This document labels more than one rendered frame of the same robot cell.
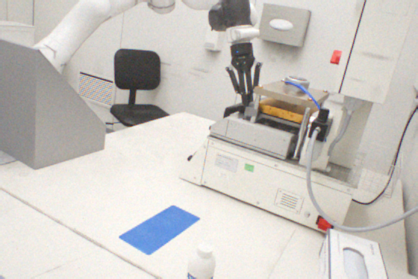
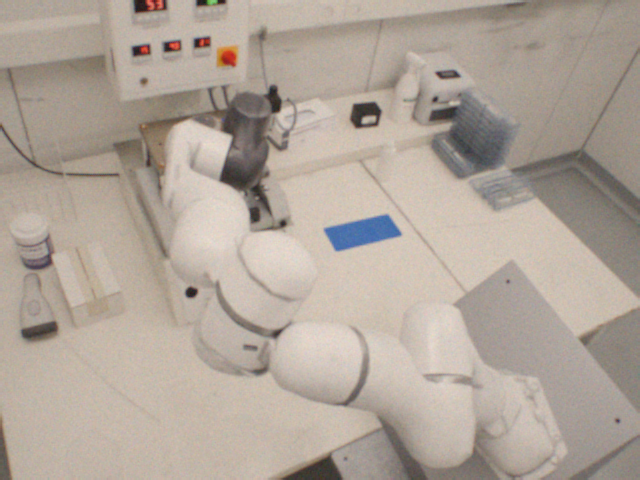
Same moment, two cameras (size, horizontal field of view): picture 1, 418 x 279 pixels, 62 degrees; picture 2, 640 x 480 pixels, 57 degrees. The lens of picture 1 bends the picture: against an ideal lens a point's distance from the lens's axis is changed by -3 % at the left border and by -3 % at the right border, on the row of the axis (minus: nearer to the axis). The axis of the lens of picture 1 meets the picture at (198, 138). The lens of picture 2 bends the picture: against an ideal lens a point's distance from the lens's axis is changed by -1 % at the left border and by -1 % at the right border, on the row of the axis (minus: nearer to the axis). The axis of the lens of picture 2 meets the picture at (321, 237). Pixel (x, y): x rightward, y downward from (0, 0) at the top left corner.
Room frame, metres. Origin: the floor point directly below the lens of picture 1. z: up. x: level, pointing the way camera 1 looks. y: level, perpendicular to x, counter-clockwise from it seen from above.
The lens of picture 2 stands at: (1.96, 0.56, 2.02)
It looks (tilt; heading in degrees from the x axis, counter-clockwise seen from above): 46 degrees down; 209
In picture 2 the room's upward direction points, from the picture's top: 11 degrees clockwise
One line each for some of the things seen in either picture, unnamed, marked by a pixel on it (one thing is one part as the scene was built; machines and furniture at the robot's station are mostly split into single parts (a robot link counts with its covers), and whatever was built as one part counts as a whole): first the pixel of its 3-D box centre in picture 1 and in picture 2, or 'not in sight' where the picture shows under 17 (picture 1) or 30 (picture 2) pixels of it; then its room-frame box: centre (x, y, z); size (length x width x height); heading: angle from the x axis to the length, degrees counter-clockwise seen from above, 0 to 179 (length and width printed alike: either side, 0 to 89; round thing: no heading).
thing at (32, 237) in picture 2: not in sight; (34, 242); (1.50, -0.52, 0.82); 0.09 x 0.09 x 0.15
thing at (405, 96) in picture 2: not in sight; (408, 88); (0.25, -0.16, 0.92); 0.09 x 0.08 x 0.25; 72
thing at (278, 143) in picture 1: (248, 133); (264, 186); (1.04, -0.15, 0.96); 0.26 x 0.05 x 0.07; 64
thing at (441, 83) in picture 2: not in sight; (435, 87); (0.10, -0.12, 0.88); 0.25 x 0.20 x 0.17; 59
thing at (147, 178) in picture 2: not in sight; (159, 209); (1.28, -0.27, 0.96); 0.25 x 0.05 x 0.07; 64
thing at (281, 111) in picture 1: (290, 103); not in sight; (1.12, -0.27, 1.07); 0.22 x 0.17 x 0.10; 154
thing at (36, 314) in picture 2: not in sight; (32, 301); (1.60, -0.39, 0.79); 0.20 x 0.08 x 0.08; 65
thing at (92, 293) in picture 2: not in sight; (88, 283); (1.48, -0.34, 0.80); 0.19 x 0.13 x 0.09; 65
